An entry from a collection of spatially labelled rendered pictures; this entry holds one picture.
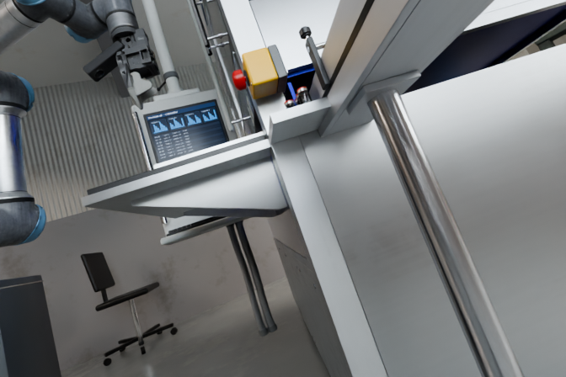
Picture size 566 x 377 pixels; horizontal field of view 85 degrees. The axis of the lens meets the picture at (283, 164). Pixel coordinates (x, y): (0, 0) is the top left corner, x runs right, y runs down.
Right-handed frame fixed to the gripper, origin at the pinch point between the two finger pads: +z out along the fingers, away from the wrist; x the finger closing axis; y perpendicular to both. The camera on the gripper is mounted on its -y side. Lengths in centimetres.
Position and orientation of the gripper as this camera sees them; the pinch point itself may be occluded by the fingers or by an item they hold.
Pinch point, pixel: (136, 105)
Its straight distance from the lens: 88.8
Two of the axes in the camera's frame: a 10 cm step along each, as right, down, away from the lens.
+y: 9.4, -3.1, 1.3
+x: -0.7, 2.0, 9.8
